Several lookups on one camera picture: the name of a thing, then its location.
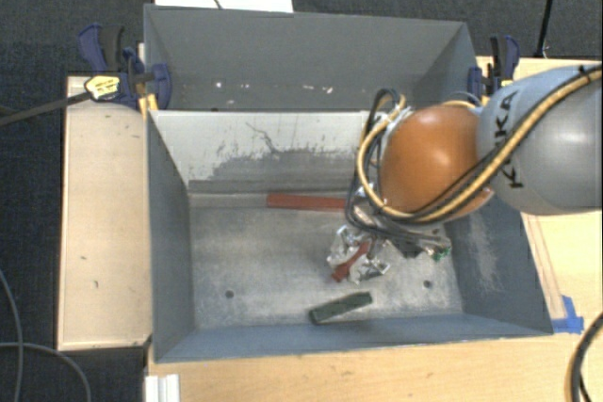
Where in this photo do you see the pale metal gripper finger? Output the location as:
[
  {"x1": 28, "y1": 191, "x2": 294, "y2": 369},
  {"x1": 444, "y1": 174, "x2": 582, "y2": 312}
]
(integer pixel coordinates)
[
  {"x1": 347, "y1": 249, "x2": 392, "y2": 284},
  {"x1": 326, "y1": 225, "x2": 367, "y2": 268}
]

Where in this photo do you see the short red-brown block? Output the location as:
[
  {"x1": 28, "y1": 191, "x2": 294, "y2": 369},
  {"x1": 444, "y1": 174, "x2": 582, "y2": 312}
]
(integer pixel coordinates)
[{"x1": 331, "y1": 242, "x2": 372, "y2": 283}]

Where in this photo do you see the dark green flat block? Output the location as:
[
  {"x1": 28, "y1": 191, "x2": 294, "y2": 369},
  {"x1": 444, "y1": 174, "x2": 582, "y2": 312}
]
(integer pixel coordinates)
[{"x1": 308, "y1": 291, "x2": 374, "y2": 326}]

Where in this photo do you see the long red-brown flat block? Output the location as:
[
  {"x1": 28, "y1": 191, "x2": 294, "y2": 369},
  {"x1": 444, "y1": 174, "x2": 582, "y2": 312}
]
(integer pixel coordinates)
[{"x1": 266, "y1": 193, "x2": 350, "y2": 213}]

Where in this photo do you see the grey metal bin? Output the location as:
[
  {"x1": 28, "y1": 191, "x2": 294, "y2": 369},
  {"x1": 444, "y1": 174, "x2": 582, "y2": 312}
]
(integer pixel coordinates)
[{"x1": 141, "y1": 3, "x2": 555, "y2": 364}]

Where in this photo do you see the pale wood flat board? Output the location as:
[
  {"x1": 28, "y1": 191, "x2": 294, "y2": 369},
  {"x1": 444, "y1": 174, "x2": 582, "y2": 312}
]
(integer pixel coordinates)
[{"x1": 56, "y1": 74, "x2": 155, "y2": 352}]

